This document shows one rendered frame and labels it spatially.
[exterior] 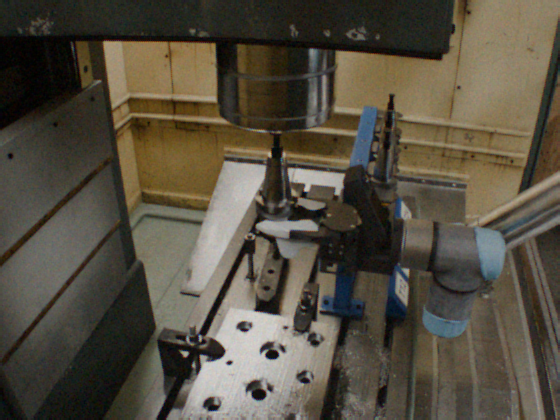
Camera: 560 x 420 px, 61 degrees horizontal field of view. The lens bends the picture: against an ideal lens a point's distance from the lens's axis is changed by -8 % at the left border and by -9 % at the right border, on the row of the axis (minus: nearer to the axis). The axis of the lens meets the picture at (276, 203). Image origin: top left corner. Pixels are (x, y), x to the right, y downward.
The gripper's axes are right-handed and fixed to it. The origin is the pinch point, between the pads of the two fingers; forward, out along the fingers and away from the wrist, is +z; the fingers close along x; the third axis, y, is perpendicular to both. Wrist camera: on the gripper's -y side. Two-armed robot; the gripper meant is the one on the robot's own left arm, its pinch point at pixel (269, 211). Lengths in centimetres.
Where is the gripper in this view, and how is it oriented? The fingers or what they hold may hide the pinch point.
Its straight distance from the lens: 77.8
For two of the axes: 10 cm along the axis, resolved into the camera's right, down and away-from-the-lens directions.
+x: 2.4, -5.1, 8.3
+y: -0.1, 8.5, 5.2
